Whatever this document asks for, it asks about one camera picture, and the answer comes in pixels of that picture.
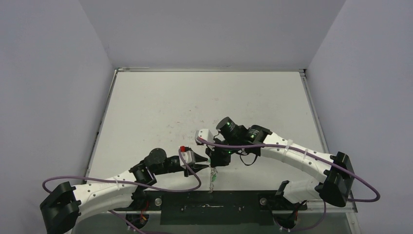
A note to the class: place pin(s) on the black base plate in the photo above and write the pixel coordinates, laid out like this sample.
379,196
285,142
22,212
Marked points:
216,208

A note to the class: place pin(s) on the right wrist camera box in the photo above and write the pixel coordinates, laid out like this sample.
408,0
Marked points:
205,135

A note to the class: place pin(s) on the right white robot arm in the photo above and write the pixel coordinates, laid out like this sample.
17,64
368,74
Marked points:
329,180

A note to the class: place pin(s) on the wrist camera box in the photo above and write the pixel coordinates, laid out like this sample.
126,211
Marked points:
205,135
187,157

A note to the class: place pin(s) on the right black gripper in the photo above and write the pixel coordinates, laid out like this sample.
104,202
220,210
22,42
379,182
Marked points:
218,158

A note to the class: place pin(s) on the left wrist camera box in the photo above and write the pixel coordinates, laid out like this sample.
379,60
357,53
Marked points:
187,157

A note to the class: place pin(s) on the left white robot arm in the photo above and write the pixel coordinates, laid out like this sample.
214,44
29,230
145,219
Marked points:
69,204

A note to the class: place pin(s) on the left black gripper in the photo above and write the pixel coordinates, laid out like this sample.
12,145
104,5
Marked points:
199,158

